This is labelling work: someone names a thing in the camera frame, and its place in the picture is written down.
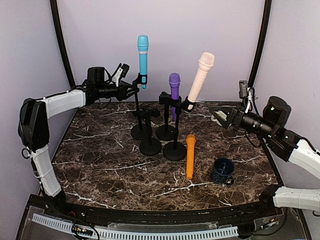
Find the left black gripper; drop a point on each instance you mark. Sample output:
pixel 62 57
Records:
pixel 123 91

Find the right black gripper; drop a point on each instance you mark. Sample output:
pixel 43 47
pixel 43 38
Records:
pixel 235 116

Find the orange microphone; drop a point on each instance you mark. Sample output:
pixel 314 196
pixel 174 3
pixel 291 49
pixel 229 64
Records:
pixel 190 156

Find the black stand of blue microphone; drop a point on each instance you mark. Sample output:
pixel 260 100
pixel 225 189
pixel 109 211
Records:
pixel 139 131

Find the black stand of orange microphone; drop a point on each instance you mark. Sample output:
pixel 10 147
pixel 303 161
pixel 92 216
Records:
pixel 150 146

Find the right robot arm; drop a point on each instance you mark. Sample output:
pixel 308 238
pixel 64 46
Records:
pixel 286 144

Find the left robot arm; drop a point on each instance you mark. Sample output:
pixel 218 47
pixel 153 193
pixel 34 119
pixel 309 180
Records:
pixel 33 127

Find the purple microphone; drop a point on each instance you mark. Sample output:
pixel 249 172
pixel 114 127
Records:
pixel 174 82

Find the blue microphone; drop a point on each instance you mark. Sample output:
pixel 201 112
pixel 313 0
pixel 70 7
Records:
pixel 143 47

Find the black stand of purple microphone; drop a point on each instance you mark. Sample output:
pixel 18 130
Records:
pixel 167 132

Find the pink microphone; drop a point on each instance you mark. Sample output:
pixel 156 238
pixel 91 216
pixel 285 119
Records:
pixel 205 63

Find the black stand of pink microphone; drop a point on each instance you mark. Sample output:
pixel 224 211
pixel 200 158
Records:
pixel 174 150

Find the white ribbed mug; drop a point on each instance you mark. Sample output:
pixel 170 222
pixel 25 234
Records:
pixel 221 115

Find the dark blue mug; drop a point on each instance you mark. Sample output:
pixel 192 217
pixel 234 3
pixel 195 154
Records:
pixel 222 172

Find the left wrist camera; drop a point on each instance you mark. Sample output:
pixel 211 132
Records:
pixel 120 73

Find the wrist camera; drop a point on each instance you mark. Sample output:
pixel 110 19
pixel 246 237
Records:
pixel 248 96
pixel 120 73

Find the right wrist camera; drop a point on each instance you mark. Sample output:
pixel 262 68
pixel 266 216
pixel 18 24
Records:
pixel 248 96

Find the black front rail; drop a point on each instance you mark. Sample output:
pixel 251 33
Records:
pixel 237 215

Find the white slotted cable duct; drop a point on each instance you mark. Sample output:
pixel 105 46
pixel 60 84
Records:
pixel 134 232

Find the left black frame post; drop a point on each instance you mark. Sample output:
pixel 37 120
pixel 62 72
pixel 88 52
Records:
pixel 61 42

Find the black frame post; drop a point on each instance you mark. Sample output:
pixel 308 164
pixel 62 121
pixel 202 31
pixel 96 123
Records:
pixel 261 42
pixel 61 42

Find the right black frame post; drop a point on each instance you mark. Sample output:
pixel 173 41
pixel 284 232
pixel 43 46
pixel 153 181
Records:
pixel 261 42

